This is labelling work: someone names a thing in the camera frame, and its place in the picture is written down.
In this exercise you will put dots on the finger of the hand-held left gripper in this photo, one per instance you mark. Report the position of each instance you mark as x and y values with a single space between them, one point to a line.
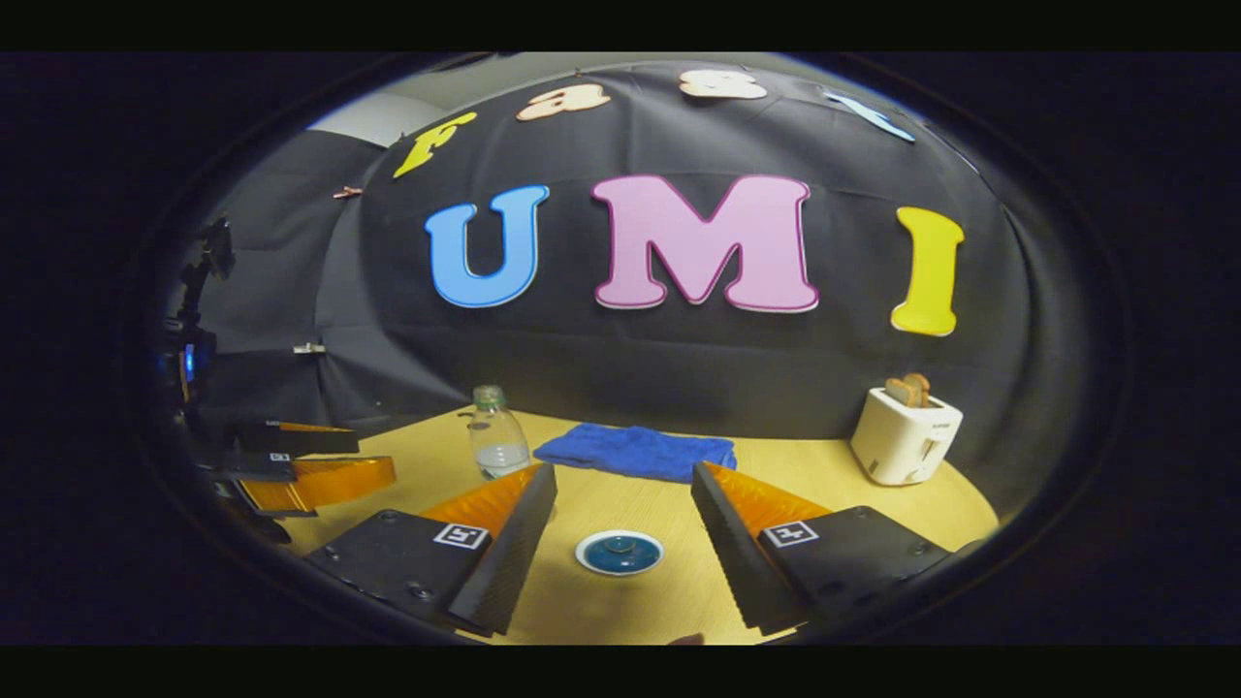
301 441
320 482

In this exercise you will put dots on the blue teacup lid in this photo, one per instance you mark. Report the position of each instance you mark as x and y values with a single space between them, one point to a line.
620 553

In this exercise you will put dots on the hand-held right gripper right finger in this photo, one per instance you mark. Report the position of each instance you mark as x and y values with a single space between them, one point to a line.
732 553

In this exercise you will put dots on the black backdrop cloth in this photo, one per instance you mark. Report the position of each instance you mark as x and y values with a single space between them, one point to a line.
679 368

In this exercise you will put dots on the clear plastic water bottle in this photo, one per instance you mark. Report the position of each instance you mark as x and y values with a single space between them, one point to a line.
499 436

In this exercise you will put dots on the white teacup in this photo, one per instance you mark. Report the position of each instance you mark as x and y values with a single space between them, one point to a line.
581 554

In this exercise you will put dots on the toast slice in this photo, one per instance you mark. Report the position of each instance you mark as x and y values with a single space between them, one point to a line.
909 391

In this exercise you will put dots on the white toaster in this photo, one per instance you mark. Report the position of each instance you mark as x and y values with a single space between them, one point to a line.
902 441

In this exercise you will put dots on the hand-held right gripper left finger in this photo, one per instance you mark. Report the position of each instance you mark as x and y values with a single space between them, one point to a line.
514 553

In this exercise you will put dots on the blue towel cloth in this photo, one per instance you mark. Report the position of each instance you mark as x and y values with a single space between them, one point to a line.
630 451

